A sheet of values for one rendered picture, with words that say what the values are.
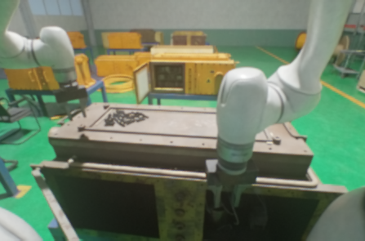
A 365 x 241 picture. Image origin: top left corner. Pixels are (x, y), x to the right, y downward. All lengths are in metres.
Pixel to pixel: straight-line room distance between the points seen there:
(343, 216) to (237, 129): 0.22
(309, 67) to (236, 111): 0.18
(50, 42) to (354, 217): 0.95
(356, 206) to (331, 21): 0.27
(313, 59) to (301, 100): 0.09
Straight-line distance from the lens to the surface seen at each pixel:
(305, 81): 0.49
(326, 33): 0.43
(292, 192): 1.04
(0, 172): 3.02
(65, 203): 1.38
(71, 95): 1.00
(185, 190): 0.99
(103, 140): 1.03
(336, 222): 0.30
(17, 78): 5.00
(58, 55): 0.93
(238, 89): 0.39
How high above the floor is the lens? 1.89
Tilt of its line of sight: 28 degrees down
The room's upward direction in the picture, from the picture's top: straight up
